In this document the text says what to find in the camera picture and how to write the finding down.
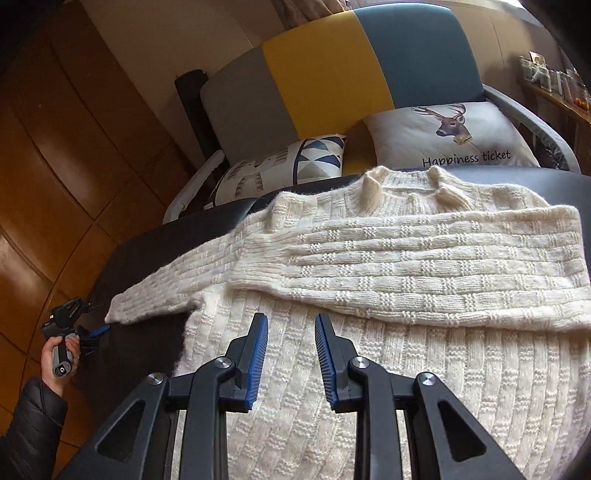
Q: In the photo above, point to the person's left hand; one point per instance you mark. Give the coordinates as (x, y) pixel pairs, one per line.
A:
(48, 369)

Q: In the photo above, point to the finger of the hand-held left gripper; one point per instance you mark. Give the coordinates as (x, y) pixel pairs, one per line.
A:
(100, 330)

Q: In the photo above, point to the geometric print pillow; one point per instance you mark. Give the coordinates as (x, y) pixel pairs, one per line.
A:
(277, 168)

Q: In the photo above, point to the cream knitted sweater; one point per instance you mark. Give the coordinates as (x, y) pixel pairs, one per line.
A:
(369, 277)

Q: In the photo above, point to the deer print pillow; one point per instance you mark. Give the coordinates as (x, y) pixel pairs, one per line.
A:
(461, 134)

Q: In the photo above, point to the grey yellow blue sofa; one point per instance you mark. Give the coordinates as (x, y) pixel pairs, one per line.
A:
(323, 78)

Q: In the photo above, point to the wooden wardrobe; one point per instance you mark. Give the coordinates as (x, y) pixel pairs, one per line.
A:
(69, 138)

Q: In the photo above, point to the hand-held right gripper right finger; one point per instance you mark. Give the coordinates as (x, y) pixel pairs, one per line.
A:
(324, 364)

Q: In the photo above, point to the beige curtain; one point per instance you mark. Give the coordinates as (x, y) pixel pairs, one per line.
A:
(314, 8)

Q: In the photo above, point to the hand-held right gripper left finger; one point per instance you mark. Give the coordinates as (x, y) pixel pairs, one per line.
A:
(258, 364)

